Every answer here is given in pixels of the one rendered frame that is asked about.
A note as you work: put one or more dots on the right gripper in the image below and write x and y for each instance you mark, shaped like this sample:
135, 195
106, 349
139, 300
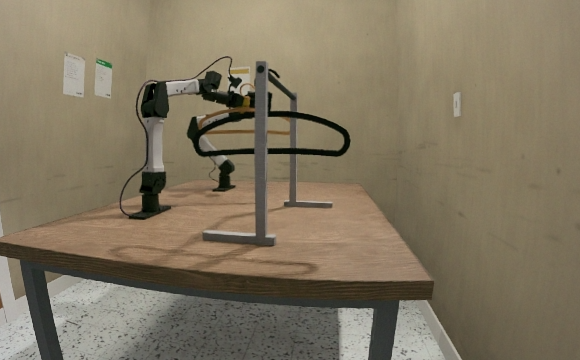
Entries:
239, 102

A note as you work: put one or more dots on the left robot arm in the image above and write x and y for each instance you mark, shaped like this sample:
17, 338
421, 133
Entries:
225, 166

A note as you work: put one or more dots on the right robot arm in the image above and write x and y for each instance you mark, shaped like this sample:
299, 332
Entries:
154, 112

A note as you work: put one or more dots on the orange wire hanger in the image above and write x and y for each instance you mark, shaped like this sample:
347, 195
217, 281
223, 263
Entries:
246, 109

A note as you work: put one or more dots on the grey metal hanger rack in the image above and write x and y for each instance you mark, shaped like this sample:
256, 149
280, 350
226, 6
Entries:
261, 237

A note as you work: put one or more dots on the black clothes hanger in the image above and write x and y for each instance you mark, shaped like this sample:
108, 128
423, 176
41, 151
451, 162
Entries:
290, 114

